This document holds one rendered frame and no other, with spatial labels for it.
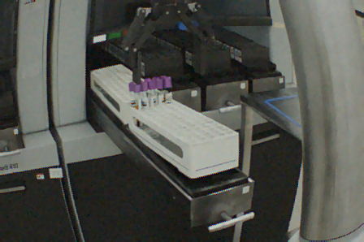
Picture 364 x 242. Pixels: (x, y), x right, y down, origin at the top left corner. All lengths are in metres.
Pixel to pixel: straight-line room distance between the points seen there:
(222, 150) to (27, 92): 0.64
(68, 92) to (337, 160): 1.09
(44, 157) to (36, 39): 0.34
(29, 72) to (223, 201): 0.67
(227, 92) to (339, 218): 1.11
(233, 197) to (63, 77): 0.63
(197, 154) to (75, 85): 0.57
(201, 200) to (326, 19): 0.62
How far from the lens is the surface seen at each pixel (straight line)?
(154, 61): 1.53
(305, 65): 0.48
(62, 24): 1.41
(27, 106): 1.45
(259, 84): 1.62
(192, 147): 0.99
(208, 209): 1.02
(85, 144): 1.44
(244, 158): 1.49
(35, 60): 1.42
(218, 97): 1.56
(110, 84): 1.41
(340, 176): 0.49
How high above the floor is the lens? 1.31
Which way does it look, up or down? 22 degrees down
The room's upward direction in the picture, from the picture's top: 1 degrees counter-clockwise
